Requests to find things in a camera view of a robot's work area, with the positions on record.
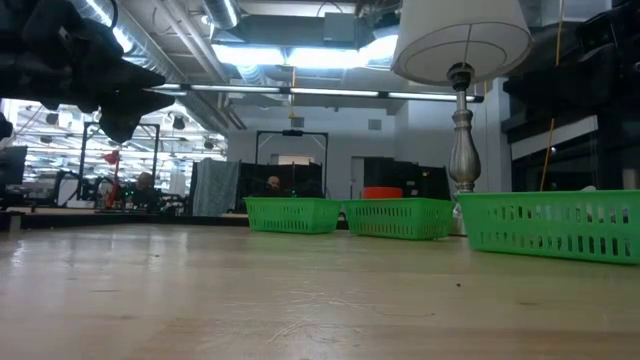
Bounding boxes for bright ceiling light panel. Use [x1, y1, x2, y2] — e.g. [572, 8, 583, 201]
[210, 33, 401, 70]

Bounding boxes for grey ceiling unit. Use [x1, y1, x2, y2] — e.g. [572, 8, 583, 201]
[323, 12, 357, 44]

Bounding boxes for silver air duct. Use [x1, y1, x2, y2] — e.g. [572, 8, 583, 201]
[69, 0, 231, 131]
[202, 0, 241, 30]

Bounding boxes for yellow extension cable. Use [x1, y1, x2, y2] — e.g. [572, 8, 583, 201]
[538, 0, 565, 193]

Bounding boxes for green plastic basket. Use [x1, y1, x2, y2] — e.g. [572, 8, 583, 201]
[342, 197, 456, 241]
[455, 189, 640, 266]
[243, 196, 344, 235]

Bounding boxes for black monitor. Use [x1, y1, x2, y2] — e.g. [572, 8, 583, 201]
[0, 144, 29, 201]

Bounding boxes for grey hanging cloth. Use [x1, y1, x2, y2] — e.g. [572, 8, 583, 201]
[191, 158, 242, 218]

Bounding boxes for person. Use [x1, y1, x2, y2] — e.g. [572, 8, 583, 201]
[132, 171, 161, 211]
[262, 174, 286, 198]

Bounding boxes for black gantry frame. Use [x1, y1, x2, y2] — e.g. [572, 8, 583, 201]
[254, 128, 330, 199]
[77, 121, 161, 201]

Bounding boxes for red clamp stand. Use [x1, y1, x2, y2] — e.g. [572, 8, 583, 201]
[102, 148, 124, 209]

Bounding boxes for white shade silver table lamp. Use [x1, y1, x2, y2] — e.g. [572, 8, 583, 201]
[391, 0, 534, 236]

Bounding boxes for long ceiling light bar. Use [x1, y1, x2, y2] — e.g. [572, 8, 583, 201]
[147, 82, 485, 104]

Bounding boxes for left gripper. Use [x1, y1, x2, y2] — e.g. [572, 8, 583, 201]
[0, 9, 177, 145]

